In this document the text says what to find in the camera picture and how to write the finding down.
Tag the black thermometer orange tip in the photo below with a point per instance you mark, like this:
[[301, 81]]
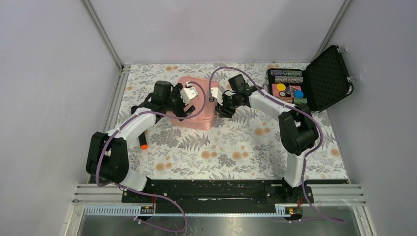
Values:
[[142, 138]]

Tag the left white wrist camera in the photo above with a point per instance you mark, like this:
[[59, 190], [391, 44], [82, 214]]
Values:
[[188, 93]]

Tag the black poker chip case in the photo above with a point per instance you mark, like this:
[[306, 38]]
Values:
[[323, 83]]

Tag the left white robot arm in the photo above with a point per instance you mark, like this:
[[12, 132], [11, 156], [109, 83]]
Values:
[[108, 158]]

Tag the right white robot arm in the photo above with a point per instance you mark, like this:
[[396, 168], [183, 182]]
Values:
[[298, 130]]

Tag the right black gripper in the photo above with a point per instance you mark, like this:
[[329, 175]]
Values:
[[223, 98]]

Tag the floral table mat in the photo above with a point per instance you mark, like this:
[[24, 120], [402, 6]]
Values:
[[247, 146]]

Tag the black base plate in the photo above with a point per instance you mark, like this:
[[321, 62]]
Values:
[[219, 196]]

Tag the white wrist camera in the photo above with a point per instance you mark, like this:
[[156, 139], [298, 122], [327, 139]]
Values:
[[188, 93], [215, 94]]

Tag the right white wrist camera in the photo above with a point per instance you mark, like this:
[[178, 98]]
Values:
[[215, 94]]

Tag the pink medicine kit case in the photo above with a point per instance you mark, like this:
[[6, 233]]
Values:
[[205, 120]]

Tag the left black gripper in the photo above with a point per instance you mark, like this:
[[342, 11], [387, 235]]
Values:
[[181, 112]]

